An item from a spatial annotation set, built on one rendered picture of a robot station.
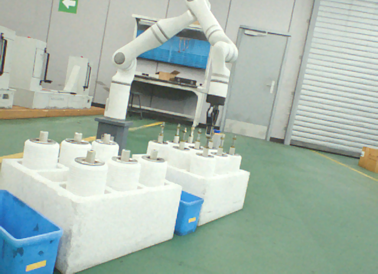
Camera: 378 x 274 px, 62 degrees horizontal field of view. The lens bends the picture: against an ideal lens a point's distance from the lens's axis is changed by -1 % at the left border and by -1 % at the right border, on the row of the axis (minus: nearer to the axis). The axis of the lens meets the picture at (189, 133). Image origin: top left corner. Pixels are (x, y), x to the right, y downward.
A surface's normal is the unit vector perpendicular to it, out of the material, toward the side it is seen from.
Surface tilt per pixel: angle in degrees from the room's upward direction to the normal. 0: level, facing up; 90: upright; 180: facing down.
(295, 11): 90
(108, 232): 90
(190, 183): 90
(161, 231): 90
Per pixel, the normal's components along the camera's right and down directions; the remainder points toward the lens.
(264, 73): -0.10, 0.07
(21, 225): -0.59, -0.07
